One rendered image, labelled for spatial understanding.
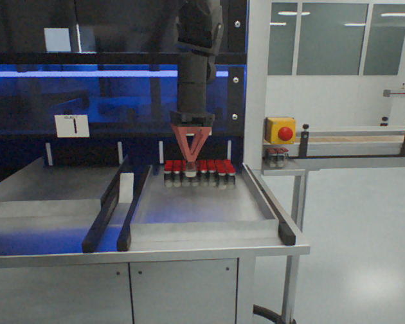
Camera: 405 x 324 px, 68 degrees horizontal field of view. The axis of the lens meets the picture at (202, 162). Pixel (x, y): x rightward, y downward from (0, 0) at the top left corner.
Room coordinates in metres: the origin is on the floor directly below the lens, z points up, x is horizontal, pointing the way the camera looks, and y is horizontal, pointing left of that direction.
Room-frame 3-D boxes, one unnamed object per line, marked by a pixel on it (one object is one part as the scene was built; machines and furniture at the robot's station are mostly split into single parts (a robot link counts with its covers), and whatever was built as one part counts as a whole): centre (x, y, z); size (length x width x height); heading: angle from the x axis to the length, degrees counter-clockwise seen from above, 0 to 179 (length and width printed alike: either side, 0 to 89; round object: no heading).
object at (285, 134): (0.84, -0.23, 0.99); 0.04 x 0.04 x 0.04; 4
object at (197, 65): (0.62, 0.02, 1.17); 0.07 x 0.06 x 0.07; 166
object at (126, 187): (0.60, 0.17, 0.91); 0.14 x 0.03 x 0.06; 3
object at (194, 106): (0.61, 0.02, 1.11); 0.10 x 0.07 x 0.07; 19
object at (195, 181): (0.73, 0.01, 0.90); 0.18 x 0.02 x 0.05; 93
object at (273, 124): (0.89, -0.23, 0.99); 0.08 x 0.07 x 0.07; 4
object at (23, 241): (0.67, 0.18, 0.87); 0.70 x 0.48 x 0.02; 94
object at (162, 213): (0.64, 0.00, 0.90); 0.34 x 0.26 x 0.04; 3
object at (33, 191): (0.73, 0.35, 0.90); 0.34 x 0.26 x 0.04; 4
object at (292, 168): (0.93, -0.24, 0.87); 0.14 x 0.13 x 0.02; 4
